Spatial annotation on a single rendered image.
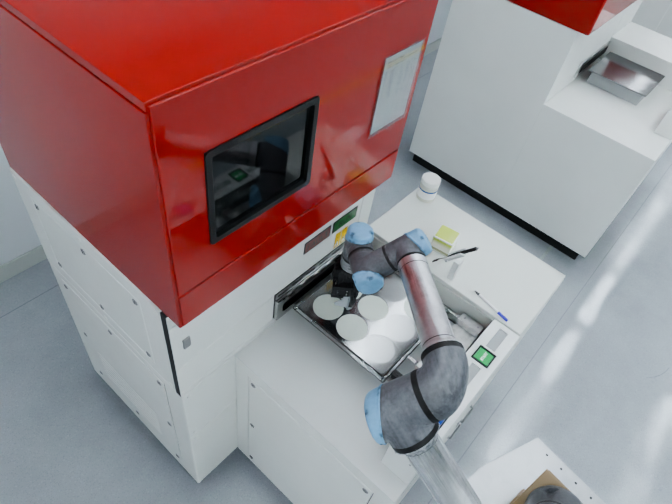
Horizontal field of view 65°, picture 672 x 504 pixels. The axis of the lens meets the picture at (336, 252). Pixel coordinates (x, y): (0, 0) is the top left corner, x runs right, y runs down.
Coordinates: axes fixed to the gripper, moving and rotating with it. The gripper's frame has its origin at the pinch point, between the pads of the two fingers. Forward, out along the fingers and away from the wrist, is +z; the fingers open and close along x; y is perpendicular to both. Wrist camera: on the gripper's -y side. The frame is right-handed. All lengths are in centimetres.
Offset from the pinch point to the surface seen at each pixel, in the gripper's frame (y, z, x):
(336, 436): 2.9, 9.3, 38.9
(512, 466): -48, 9, 45
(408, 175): -56, 91, -180
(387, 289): -13.1, 1.4, -9.1
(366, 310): -5.6, 1.3, 0.2
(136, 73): 47, -90, 25
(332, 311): 5.4, 1.2, 1.7
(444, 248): -31.4, -8.7, -20.8
